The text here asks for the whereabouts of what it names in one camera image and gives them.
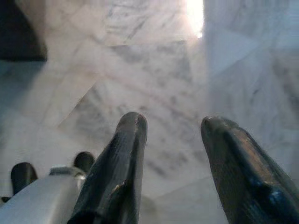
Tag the silver right robot leg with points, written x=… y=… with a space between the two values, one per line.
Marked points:
x=35 y=203

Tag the black robot foot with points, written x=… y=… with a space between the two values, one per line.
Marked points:
x=84 y=161
x=23 y=178

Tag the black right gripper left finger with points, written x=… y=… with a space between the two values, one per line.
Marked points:
x=116 y=168

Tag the dark blue-grey fabric sofa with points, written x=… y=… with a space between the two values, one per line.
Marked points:
x=16 y=30

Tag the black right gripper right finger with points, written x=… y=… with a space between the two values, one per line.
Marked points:
x=245 y=177

